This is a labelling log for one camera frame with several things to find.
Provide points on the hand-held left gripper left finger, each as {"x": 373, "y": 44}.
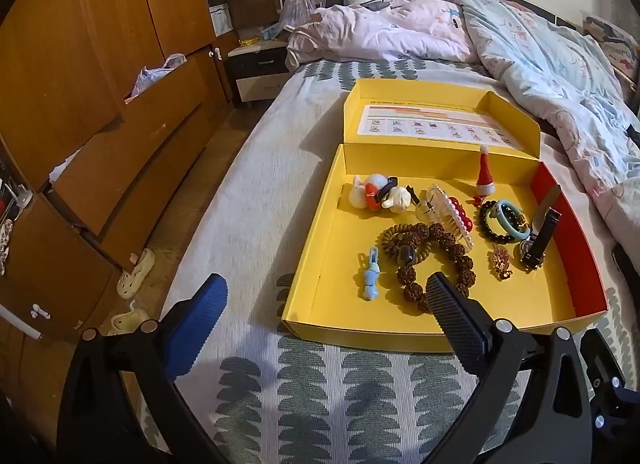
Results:
{"x": 200, "y": 324}

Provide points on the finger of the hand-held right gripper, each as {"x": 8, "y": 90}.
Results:
{"x": 610, "y": 394}

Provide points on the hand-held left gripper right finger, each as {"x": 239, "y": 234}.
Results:
{"x": 452, "y": 319}

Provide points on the clear pearl hair claw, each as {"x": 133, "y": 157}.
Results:
{"x": 440, "y": 209}

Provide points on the yellow cardboard box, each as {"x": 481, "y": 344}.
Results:
{"x": 350, "y": 264}

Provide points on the black wristwatch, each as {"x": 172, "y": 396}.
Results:
{"x": 542, "y": 239}

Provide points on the cream slipper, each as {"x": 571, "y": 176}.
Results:
{"x": 127, "y": 321}
{"x": 135, "y": 274}

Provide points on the pink leaf hair clip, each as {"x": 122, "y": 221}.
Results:
{"x": 500, "y": 264}

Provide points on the blue hair clip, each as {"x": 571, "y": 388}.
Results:
{"x": 370, "y": 279}

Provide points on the small black hair clip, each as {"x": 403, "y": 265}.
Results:
{"x": 413, "y": 194}

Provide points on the red santa hat hair clip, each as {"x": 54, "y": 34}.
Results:
{"x": 484, "y": 174}

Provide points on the white orange plush hair clip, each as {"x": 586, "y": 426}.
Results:
{"x": 372, "y": 189}

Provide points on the open wooden drawer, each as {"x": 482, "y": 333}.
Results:
{"x": 125, "y": 179}
{"x": 165, "y": 109}

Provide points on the plastic bag in drawer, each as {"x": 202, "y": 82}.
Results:
{"x": 150, "y": 77}

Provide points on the dark and white nightstand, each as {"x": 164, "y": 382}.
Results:
{"x": 260, "y": 69}

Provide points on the light blue printed quilt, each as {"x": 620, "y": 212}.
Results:
{"x": 540, "y": 59}

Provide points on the white storage box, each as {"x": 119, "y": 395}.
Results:
{"x": 220, "y": 19}

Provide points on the wooden wardrobe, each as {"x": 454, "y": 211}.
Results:
{"x": 60, "y": 44}

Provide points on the printed pillow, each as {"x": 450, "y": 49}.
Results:
{"x": 615, "y": 44}

